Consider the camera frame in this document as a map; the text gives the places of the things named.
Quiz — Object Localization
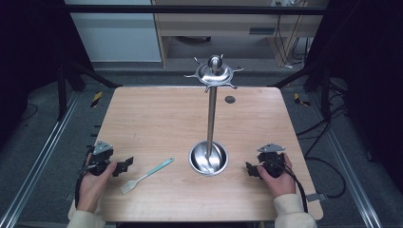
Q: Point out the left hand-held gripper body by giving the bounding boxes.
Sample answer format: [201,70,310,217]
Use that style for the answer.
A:
[85,140,119,177]

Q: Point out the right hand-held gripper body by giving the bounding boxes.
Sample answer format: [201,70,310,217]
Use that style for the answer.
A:
[256,142,286,179]

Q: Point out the person's right hand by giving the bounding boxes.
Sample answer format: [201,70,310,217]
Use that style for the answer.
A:
[257,152,297,200]

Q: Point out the person's left hand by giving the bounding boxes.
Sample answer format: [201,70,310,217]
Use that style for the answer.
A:
[76,153,119,214]

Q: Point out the steel utensil hanging stand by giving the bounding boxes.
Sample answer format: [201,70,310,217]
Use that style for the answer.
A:
[183,53,245,177]

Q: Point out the black metal stand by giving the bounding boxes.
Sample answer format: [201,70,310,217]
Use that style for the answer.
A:
[56,58,124,122]
[267,58,336,123]

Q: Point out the white cabinet panel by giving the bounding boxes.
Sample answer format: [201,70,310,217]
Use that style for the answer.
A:
[64,0,163,63]

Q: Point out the dark curtain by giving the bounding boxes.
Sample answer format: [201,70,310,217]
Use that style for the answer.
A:
[303,0,403,194]
[0,0,96,150]

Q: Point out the light wooden desk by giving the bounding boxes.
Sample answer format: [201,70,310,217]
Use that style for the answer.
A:
[151,0,330,69]

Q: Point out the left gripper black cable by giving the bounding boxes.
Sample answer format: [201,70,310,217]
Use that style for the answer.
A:
[73,146,97,211]

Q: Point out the black floor cables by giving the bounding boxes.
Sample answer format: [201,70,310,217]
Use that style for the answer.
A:
[295,103,349,200]

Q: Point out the aluminium floor rail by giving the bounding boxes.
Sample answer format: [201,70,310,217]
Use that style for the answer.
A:
[307,90,385,228]
[0,90,81,228]

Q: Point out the black cables under desk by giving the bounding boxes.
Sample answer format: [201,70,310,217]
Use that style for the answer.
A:
[273,1,314,69]

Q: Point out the black horizontal frame bar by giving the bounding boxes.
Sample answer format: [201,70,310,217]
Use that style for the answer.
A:
[62,4,328,16]

